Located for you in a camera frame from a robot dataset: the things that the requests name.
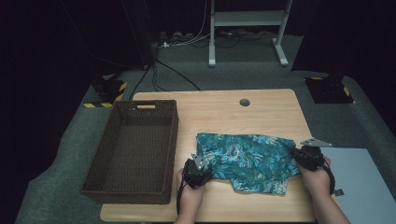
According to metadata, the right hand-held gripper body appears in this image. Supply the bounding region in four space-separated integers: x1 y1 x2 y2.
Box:
298 137 333 173

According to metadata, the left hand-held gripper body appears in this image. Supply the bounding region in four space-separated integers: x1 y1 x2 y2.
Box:
182 153 210 190

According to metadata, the teal floral shirt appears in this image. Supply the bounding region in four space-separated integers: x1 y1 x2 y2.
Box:
195 133 302 195

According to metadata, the brown wicker basket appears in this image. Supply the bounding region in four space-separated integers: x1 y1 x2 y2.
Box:
79 99 180 205

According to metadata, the person's left hand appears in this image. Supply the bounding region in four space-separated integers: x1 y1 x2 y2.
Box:
175 167 207 218

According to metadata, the person's right hand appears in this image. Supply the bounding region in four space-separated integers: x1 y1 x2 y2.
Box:
297 155 333 201

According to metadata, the light grey board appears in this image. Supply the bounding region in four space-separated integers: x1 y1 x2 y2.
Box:
320 147 396 224

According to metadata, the grey floor carpet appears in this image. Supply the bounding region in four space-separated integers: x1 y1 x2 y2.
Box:
12 32 396 224

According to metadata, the black base with yellow stripes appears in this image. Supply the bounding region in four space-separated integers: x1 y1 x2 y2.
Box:
82 74 129 109

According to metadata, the dark power strip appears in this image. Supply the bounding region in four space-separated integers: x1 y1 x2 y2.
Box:
158 30 195 43

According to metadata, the left hand-held gripper cable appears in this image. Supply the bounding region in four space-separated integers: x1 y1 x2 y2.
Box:
176 181 189 217

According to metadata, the hand-held gripper cable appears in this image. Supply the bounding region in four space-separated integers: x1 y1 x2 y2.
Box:
323 164 337 196
176 181 189 217

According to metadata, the right hand-held gripper cable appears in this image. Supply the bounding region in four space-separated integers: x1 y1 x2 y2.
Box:
323 164 337 196

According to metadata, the black stand base plate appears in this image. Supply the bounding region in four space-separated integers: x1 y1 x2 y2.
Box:
304 73 356 105

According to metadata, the black floor cable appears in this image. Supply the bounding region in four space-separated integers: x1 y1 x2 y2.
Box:
155 58 202 91
129 63 152 101

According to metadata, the black cable tangle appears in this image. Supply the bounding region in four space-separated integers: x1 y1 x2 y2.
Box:
214 29 269 49

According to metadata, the white cable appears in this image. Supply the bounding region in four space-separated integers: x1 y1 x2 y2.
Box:
158 0 213 49

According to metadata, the white metal stand frame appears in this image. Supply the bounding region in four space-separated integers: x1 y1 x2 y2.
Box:
208 0 293 68

